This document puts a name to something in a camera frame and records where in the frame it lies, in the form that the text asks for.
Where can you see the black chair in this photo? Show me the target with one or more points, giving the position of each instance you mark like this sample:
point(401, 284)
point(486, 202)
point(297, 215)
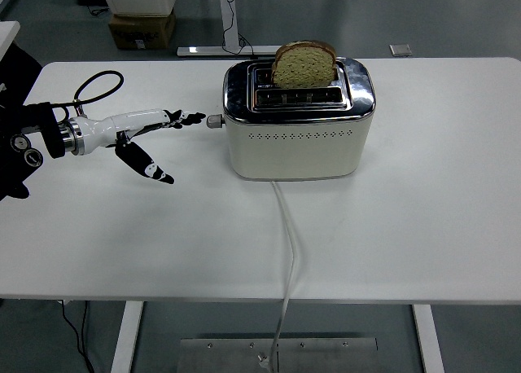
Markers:
point(18, 75)

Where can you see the grey metal plate with screws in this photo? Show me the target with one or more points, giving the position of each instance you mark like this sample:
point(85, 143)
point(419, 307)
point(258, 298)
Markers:
point(325, 356)

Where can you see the white side table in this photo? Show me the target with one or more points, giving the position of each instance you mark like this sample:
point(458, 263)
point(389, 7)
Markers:
point(7, 35)

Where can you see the brown bread slice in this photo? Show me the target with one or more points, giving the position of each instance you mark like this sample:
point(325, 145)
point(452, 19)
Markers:
point(303, 69)

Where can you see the grey toaster lever knob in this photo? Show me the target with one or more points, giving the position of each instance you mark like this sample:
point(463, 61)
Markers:
point(214, 121)

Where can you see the small grey floor plate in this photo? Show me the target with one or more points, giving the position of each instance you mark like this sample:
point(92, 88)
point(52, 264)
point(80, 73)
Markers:
point(400, 50)

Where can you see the cream and chrome toaster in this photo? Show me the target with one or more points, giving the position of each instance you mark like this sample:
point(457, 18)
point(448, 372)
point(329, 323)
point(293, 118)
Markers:
point(293, 153)

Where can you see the brown cardboard box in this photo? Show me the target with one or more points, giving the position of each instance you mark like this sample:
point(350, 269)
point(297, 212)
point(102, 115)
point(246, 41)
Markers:
point(142, 31)

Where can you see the white desk leg with foot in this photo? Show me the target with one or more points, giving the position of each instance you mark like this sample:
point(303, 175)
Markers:
point(228, 18)

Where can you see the white table leg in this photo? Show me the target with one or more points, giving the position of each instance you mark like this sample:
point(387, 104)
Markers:
point(427, 340)
point(126, 336)

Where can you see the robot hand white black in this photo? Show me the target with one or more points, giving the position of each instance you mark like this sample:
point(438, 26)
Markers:
point(106, 128)

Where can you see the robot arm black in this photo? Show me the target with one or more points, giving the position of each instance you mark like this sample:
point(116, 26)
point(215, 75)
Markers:
point(36, 124)

